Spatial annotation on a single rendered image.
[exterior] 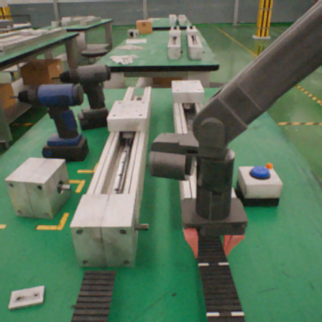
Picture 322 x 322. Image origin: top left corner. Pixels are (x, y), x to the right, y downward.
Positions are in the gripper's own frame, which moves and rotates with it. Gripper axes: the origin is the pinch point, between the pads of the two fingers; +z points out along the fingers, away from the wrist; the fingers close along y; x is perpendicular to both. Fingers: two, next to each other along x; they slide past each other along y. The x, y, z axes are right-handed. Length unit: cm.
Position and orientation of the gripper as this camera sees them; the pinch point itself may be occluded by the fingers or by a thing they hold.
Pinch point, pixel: (210, 251)
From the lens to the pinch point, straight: 56.4
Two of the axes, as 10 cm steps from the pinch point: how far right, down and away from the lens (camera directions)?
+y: -10.0, 0.4, 0.2
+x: 0.0, 4.5, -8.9
